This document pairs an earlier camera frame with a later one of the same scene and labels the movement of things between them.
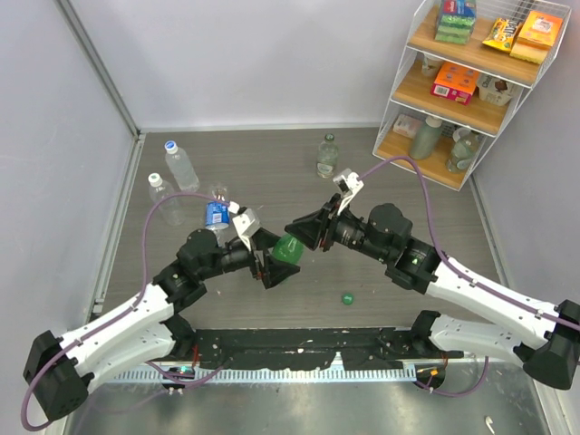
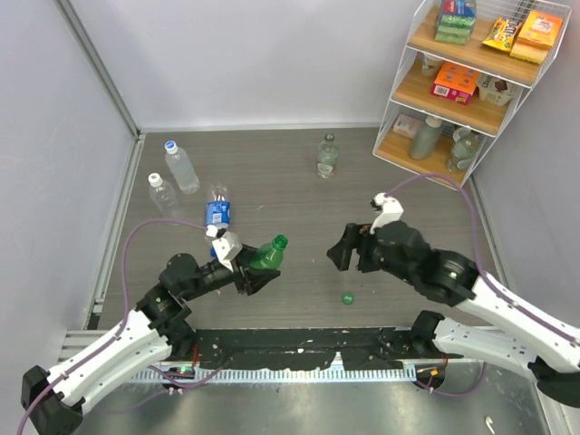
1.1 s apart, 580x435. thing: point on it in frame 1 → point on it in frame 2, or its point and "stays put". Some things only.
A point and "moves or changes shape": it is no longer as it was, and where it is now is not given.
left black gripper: x=272 y=270 → x=253 y=280
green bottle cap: x=347 y=298 stays put
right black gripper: x=307 y=228 → x=340 y=253
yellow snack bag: x=502 y=35 stays put
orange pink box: x=454 y=82 stays put
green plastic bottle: x=289 y=248 moves or changes shape
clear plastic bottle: x=169 y=207 stays put
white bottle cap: x=155 y=179 stays put
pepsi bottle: x=217 y=215 stays put
